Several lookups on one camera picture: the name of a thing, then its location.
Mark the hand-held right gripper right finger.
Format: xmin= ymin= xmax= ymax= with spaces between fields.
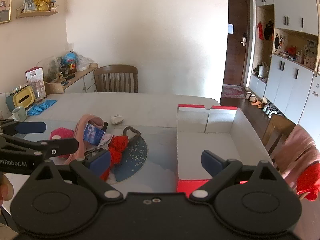
xmin=190 ymin=149 xmax=285 ymax=202

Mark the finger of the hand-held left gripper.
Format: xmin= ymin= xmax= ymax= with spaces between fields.
xmin=0 ymin=134 xmax=79 ymax=159
xmin=0 ymin=119 xmax=47 ymax=134

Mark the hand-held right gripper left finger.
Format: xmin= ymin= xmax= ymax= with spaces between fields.
xmin=30 ymin=150 xmax=124 ymax=202

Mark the pink plush toy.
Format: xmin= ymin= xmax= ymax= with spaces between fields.
xmin=49 ymin=127 xmax=75 ymax=160

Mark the red knitted cloth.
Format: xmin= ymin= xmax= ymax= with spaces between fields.
xmin=100 ymin=135 xmax=129 ymax=180

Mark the red and white cardboard box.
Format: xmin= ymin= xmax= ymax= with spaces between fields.
xmin=176 ymin=103 xmax=275 ymax=193

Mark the blue tissue pack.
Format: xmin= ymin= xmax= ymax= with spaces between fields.
xmin=82 ymin=122 xmax=107 ymax=146

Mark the pink fleece scarf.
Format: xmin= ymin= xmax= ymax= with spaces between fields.
xmin=64 ymin=114 xmax=105 ymax=165

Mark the brown heart-shaped hair tie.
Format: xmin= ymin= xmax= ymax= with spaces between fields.
xmin=122 ymin=126 xmax=141 ymax=143

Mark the pale green mug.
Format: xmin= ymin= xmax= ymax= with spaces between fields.
xmin=12 ymin=106 xmax=27 ymax=121

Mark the yellow tissue box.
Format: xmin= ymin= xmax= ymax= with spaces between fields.
xmin=14 ymin=86 xmax=35 ymax=107

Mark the teal container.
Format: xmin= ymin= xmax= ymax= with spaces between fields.
xmin=5 ymin=93 xmax=17 ymax=112

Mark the wooden basket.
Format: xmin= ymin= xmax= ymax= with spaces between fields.
xmin=44 ymin=80 xmax=66 ymax=94

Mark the red printed carton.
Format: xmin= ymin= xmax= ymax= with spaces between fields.
xmin=24 ymin=67 xmax=47 ymax=100

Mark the white sideboard with wooden top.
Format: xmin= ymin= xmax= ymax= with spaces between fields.
xmin=44 ymin=64 xmax=98 ymax=94

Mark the red patterned rug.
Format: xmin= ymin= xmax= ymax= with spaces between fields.
xmin=221 ymin=85 xmax=247 ymax=99

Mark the row of shoes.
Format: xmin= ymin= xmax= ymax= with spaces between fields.
xmin=246 ymin=92 xmax=283 ymax=117

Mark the wooden chair with black seat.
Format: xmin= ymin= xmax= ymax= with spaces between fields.
xmin=261 ymin=114 xmax=297 ymax=170

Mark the blue snack bag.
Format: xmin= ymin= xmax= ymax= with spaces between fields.
xmin=62 ymin=52 xmax=78 ymax=65

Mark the clear plastic bag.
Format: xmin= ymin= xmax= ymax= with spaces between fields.
xmin=75 ymin=55 xmax=94 ymax=71

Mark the pink fringed scarf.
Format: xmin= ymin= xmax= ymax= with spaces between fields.
xmin=274 ymin=124 xmax=320 ymax=193

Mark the wooden slat-back chair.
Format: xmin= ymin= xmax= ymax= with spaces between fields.
xmin=93 ymin=64 xmax=139 ymax=93

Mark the red garment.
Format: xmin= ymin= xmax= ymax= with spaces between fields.
xmin=296 ymin=165 xmax=320 ymax=202

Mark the white tote bag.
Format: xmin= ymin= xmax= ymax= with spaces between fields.
xmin=257 ymin=62 xmax=270 ymax=78

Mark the brown entrance door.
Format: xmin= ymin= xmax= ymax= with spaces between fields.
xmin=223 ymin=0 xmax=250 ymax=87

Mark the large gold-framed picture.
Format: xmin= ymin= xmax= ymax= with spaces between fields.
xmin=0 ymin=0 xmax=15 ymax=24

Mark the small cardboard house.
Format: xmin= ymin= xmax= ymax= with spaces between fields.
xmin=304 ymin=55 xmax=316 ymax=70

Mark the white heart-shaped ring box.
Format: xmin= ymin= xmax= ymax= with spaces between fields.
xmin=111 ymin=114 xmax=125 ymax=125

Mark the white cabinet wall unit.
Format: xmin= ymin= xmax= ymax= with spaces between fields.
xmin=247 ymin=0 xmax=320 ymax=133

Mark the wooden wall shelf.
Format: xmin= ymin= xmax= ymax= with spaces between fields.
xmin=15 ymin=4 xmax=59 ymax=19

